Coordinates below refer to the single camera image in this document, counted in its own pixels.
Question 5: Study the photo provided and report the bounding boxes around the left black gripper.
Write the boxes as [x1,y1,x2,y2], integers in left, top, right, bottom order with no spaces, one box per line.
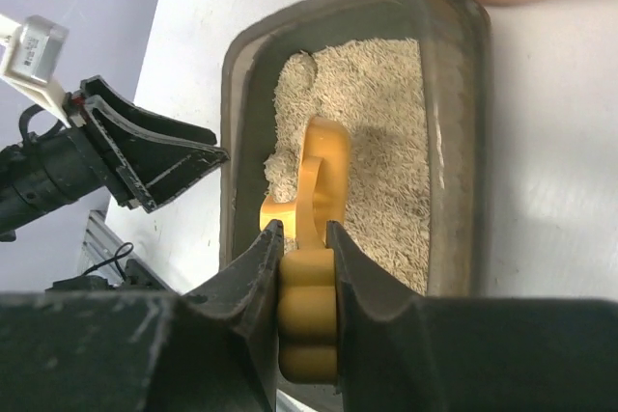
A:
[1,76,230,238]

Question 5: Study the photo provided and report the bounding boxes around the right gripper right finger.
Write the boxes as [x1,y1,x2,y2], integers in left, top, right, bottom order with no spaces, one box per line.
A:
[326,222,617,411]

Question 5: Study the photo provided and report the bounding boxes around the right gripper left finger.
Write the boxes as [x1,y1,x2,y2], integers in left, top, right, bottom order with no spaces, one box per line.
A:
[1,221,283,411]

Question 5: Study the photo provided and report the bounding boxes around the yellow plastic litter scoop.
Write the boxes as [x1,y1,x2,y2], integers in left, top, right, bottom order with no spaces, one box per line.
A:
[260,116,351,384]

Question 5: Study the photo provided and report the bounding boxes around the dark grey litter box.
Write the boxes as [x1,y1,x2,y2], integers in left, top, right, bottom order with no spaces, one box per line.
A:
[219,0,493,296]

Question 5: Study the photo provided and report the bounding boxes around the litter clump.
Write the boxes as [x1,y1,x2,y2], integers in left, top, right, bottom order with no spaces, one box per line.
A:
[285,51,318,90]
[265,149,298,203]

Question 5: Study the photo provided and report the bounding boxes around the cat litter granules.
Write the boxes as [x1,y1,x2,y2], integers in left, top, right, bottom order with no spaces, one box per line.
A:
[273,39,431,294]

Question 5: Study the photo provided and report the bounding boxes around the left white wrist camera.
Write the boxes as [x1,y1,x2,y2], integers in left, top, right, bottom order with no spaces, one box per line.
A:
[1,14,70,127]

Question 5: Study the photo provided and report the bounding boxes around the aluminium mounting rail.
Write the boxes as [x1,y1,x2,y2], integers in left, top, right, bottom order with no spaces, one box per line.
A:
[77,210,124,287]

